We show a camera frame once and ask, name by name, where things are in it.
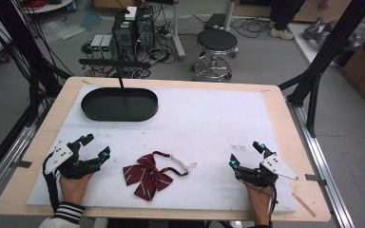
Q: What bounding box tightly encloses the thin wooden stick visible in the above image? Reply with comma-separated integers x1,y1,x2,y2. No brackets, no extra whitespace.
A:
291,191,317,219

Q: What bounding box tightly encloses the white box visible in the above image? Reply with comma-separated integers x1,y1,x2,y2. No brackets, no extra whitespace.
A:
124,6,139,22

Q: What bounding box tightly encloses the black round stool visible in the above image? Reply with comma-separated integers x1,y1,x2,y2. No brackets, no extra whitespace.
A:
189,27,240,83

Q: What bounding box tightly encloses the black oval tray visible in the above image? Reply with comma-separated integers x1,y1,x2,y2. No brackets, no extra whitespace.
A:
80,86,160,123

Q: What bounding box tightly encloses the black camera stand pole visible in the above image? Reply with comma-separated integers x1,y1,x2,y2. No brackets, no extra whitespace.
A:
78,9,152,91

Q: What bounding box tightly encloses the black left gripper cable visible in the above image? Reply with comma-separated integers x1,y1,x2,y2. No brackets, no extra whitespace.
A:
41,151,62,214

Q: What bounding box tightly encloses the black table clamp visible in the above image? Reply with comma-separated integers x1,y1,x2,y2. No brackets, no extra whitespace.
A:
304,173,328,187
9,160,33,169

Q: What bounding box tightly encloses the black metal frame stand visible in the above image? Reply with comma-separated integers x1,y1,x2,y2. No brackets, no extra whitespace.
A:
278,0,365,139

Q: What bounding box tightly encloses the white foam board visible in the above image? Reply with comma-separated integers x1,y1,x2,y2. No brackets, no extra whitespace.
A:
26,84,298,213

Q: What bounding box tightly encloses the grey vacuum cleaner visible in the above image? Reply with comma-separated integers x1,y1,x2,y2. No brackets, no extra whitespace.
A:
302,16,365,51

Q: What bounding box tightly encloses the black computer tower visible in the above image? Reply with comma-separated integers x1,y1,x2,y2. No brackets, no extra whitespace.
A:
111,9,138,61
135,5,156,51

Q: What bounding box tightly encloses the aluminium rail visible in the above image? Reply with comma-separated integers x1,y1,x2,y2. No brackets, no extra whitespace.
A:
0,104,50,215
285,96,357,228

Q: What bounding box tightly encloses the grey bench power supply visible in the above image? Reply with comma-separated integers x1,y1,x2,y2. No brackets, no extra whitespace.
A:
89,33,105,60
100,34,118,60

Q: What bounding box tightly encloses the white table leg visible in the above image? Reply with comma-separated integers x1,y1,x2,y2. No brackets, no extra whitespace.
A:
170,0,187,62

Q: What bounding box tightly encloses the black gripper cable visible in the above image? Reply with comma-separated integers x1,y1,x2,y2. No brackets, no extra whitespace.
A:
266,184,279,227
41,151,62,214

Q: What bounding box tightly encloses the dark red striped bow tie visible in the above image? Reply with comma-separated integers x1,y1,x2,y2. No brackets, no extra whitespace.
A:
122,150,199,202

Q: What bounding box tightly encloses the black metal frame with cables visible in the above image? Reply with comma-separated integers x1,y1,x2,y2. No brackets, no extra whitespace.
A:
0,0,74,127

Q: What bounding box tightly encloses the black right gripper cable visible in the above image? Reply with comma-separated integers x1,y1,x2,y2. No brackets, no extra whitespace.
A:
266,184,279,227

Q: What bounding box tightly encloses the person's left hand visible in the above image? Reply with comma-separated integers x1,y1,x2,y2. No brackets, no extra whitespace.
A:
59,173,95,207

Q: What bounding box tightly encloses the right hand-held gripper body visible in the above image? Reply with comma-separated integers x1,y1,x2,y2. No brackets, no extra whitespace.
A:
234,153,299,188

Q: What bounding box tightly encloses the black flat floor pedal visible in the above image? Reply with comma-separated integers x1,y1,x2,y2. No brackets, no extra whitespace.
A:
203,12,228,30

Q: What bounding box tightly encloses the person's right hand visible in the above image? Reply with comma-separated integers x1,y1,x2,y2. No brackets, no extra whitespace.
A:
243,182,273,220

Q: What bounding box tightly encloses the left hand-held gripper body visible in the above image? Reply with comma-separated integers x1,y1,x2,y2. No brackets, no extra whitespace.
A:
44,141,103,181

